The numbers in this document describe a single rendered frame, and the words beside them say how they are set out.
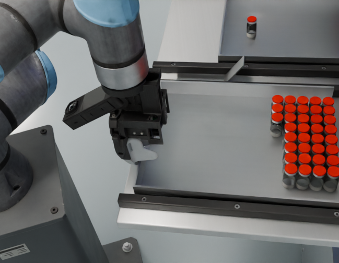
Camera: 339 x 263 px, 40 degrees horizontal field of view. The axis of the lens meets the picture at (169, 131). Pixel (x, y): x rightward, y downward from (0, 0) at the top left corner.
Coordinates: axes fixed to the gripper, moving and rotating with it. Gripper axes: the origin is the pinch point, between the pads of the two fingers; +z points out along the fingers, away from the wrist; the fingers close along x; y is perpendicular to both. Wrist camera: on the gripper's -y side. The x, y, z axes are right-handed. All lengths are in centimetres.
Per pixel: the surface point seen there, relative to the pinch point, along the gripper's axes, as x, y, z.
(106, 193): 49, -36, 92
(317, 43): 36.6, 33.7, 3.4
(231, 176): -0.2, 17.5, 3.4
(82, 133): 80, -54, 92
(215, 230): -10.8, 15.6, 3.7
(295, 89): 19.5, 28.5, 0.9
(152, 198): -7.0, 4.7, 1.6
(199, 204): -7.4, 12.8, 1.6
